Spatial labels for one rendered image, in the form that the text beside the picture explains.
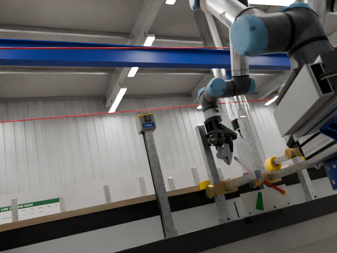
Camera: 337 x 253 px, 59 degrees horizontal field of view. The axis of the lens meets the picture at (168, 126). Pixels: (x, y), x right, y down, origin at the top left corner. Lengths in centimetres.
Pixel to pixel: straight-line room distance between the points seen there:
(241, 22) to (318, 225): 108
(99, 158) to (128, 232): 745
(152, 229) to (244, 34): 94
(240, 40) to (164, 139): 878
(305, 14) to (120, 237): 111
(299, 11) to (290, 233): 97
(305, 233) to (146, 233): 74
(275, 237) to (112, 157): 766
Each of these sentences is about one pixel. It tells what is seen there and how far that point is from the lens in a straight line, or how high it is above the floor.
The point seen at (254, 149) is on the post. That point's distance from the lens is 152.
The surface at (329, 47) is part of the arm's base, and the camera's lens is 97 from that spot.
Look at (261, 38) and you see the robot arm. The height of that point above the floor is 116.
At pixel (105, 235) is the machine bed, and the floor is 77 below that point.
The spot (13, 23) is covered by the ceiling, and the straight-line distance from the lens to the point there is 672.
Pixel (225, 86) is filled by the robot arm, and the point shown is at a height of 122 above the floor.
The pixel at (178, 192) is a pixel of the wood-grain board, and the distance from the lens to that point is 151.
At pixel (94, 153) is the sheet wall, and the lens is 881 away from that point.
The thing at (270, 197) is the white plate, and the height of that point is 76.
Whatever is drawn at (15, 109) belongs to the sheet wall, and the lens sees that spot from 919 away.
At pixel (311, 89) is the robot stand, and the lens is 60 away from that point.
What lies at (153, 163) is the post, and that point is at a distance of 127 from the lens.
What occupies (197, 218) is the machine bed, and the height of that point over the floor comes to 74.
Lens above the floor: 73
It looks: 18 degrees up
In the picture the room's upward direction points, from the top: 14 degrees counter-clockwise
